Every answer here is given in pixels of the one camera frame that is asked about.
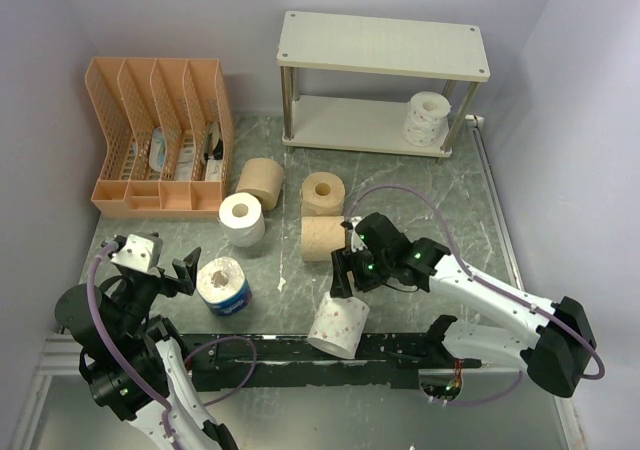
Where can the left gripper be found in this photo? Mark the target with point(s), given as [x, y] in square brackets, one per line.
[185, 270]

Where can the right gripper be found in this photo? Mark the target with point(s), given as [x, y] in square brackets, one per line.
[342, 262]

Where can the white roll red dots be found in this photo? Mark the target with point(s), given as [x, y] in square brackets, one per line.
[338, 326]

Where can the brown roll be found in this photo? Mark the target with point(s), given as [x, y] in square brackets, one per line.
[322, 194]
[320, 236]
[262, 178]

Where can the plain white paper roll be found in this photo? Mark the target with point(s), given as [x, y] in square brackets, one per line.
[241, 219]

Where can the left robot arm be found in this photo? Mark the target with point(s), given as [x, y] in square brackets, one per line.
[133, 363]

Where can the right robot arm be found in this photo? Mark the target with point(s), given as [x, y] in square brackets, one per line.
[552, 342]

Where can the white two-tier shelf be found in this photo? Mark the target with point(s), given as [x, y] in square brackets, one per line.
[347, 80]

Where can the white roll blue wrapper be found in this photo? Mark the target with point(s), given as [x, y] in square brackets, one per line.
[223, 286]

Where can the white paper packet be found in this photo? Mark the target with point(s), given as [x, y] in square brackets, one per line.
[184, 162]

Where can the white staples box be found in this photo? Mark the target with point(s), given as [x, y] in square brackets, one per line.
[213, 170]

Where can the blue correction tape pack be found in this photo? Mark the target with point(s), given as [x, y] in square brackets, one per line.
[157, 150]

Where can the black white brush tools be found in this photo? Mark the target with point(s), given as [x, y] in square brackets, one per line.
[213, 146]

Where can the orange plastic desk organizer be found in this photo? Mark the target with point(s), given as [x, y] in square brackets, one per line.
[169, 135]

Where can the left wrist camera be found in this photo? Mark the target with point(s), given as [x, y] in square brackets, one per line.
[140, 252]

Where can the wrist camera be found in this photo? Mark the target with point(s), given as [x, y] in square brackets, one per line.
[140, 252]
[350, 223]

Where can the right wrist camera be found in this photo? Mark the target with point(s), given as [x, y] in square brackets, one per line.
[350, 223]

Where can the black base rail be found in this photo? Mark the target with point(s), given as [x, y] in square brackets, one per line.
[286, 361]

